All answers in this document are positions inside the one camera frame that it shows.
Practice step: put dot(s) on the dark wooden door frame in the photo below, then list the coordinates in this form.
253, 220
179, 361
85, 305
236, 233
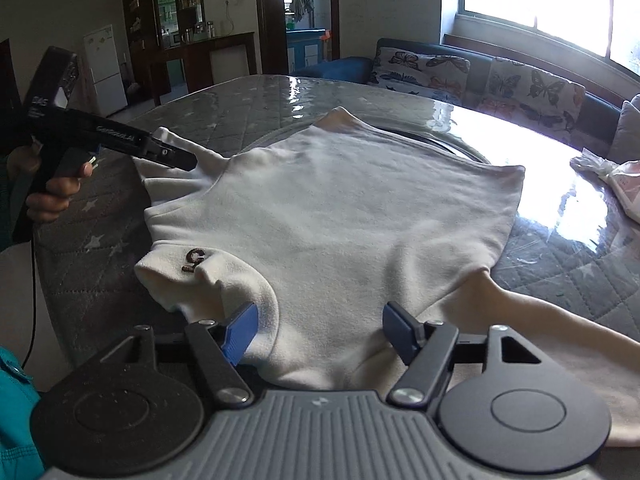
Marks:
265, 15

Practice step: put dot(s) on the person's teal jacket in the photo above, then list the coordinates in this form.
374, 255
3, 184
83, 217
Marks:
15, 410

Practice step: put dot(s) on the clear plastic bag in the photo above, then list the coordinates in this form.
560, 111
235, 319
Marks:
595, 165

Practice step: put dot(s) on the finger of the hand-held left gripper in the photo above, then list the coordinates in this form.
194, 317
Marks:
172, 152

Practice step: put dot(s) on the round black induction cooktop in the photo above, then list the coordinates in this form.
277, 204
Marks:
450, 147

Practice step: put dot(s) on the white turtleneck sweater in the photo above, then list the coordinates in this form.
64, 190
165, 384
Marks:
350, 210

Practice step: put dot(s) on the metal jar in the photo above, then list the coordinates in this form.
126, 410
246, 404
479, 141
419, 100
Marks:
210, 29
187, 36

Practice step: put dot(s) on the dark wooden sideboard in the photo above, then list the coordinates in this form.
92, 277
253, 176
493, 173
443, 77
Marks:
200, 60

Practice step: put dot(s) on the grey pillow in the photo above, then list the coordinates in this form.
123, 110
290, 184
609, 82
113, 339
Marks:
627, 132

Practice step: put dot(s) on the hanging grey clothes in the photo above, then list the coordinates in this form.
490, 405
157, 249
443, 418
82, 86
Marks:
301, 2

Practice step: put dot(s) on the tall wooden display cabinet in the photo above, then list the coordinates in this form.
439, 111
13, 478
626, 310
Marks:
165, 5

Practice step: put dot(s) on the butterfly print cushion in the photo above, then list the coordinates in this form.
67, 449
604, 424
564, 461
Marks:
535, 92
420, 72

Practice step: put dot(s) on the blue white cabinet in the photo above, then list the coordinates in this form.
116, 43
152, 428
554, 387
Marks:
307, 50

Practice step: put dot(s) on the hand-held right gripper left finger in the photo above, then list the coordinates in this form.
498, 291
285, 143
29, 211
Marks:
241, 335

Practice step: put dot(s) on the white refrigerator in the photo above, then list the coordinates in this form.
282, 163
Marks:
105, 70

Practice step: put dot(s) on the person's left hand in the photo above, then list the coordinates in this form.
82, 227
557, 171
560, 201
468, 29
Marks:
50, 197

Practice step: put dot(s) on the blue sofa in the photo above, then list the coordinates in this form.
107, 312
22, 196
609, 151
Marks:
340, 65

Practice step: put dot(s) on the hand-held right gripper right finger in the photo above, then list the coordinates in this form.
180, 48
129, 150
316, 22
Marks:
399, 332

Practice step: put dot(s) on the pink white plastic bag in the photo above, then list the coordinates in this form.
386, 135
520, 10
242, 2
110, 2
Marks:
627, 190

